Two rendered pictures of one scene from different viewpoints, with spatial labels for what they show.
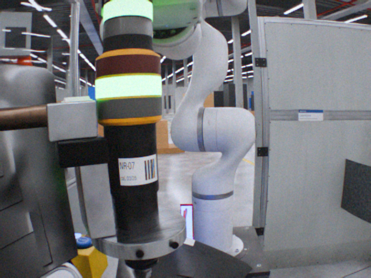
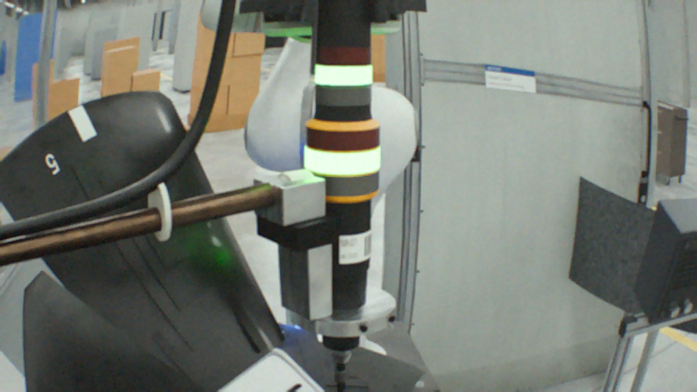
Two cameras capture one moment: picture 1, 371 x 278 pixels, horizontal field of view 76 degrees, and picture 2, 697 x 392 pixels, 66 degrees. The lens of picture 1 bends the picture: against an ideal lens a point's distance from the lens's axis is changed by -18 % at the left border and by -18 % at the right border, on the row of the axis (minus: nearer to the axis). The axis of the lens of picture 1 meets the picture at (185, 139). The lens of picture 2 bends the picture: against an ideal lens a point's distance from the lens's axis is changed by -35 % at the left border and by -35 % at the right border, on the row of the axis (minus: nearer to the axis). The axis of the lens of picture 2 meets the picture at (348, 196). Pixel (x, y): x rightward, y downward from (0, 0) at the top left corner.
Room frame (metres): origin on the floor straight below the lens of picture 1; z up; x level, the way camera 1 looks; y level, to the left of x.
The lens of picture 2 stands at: (-0.27, 0.14, 1.50)
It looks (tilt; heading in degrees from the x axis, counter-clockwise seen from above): 15 degrees down; 347
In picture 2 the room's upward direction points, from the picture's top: 1 degrees clockwise
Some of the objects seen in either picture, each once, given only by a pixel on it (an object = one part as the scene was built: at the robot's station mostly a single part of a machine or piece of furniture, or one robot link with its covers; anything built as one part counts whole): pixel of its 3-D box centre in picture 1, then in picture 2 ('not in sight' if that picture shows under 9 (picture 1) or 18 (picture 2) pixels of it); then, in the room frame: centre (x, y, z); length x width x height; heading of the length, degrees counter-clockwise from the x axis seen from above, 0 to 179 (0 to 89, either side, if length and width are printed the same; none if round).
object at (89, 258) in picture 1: (71, 258); not in sight; (0.57, 0.29, 1.02); 0.16 x 0.10 x 0.11; 84
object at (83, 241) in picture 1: (83, 242); not in sight; (0.57, 0.25, 1.08); 0.04 x 0.04 x 0.02
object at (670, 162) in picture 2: not in sight; (664, 141); (5.24, -4.85, 0.45); 0.68 x 0.47 x 0.90; 14
